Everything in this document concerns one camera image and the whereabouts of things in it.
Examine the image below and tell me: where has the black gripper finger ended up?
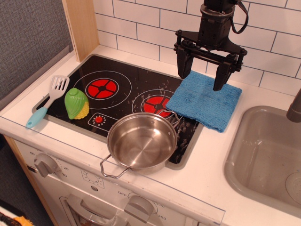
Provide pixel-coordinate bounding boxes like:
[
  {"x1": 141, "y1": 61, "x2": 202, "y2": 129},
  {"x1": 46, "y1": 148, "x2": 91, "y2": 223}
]
[
  {"x1": 213, "y1": 55, "x2": 236, "y2": 91},
  {"x1": 176, "y1": 45, "x2": 194, "y2": 79}
]

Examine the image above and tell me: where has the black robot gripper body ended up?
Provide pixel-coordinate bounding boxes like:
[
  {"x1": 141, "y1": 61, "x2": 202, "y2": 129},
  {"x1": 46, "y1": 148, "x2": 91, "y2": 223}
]
[{"x1": 174, "y1": 0, "x2": 247, "y2": 72}]

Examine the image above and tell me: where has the green and yellow toy corn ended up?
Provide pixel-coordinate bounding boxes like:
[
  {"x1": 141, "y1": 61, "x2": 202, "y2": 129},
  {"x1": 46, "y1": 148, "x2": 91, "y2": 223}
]
[{"x1": 64, "y1": 88, "x2": 89, "y2": 120}]

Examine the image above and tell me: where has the blue folded cloth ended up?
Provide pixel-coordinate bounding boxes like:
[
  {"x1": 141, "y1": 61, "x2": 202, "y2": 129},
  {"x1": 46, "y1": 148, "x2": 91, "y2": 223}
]
[{"x1": 166, "y1": 71, "x2": 242, "y2": 133}]

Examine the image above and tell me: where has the black toy stovetop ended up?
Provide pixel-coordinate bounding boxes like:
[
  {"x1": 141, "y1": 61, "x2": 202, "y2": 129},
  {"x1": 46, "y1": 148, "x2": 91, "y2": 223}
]
[{"x1": 45, "y1": 55, "x2": 203, "y2": 170}]

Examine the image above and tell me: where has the grey faucet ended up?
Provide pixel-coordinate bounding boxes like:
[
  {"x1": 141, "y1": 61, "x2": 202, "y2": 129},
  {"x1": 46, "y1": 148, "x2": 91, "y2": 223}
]
[{"x1": 286, "y1": 89, "x2": 301, "y2": 123}]

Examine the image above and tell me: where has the stainless steel pot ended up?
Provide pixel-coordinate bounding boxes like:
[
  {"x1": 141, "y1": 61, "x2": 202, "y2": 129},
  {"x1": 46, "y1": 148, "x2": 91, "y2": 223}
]
[{"x1": 100, "y1": 112, "x2": 180, "y2": 179}]

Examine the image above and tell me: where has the grey toy sink basin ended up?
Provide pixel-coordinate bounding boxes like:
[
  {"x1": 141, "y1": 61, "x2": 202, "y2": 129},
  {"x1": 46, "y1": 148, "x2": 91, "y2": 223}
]
[{"x1": 224, "y1": 106, "x2": 301, "y2": 218}]

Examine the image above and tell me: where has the grey oven knob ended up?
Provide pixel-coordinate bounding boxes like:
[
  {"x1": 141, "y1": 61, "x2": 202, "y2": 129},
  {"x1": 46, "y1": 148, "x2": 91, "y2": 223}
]
[{"x1": 124, "y1": 195, "x2": 154, "y2": 223}]

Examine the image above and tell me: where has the grey timer knob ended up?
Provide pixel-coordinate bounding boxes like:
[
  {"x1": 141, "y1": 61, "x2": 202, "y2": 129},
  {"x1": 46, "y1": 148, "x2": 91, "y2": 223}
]
[{"x1": 34, "y1": 153, "x2": 58, "y2": 178}]

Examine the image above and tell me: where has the orange object at floor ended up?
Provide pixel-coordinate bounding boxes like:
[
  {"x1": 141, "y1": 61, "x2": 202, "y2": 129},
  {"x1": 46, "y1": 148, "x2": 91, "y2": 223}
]
[{"x1": 0, "y1": 213, "x2": 33, "y2": 226}]

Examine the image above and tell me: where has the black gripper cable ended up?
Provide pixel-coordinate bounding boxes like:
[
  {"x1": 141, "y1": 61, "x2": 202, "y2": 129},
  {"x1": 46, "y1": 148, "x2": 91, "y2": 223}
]
[{"x1": 229, "y1": 0, "x2": 249, "y2": 34}]

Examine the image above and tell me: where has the wooden side post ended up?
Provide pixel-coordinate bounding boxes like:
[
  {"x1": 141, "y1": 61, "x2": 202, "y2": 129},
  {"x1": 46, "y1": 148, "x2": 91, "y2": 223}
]
[{"x1": 62, "y1": 0, "x2": 99, "y2": 62}]

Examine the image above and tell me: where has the white spatula with blue handle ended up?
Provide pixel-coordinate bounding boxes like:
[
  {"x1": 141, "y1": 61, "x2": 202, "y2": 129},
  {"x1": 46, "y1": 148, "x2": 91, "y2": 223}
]
[{"x1": 25, "y1": 75, "x2": 70, "y2": 129}]

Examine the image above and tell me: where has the grey oven door handle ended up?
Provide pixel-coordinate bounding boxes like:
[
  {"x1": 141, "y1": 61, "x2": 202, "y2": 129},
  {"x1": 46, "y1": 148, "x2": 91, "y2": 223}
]
[{"x1": 65, "y1": 194, "x2": 129, "y2": 226}]

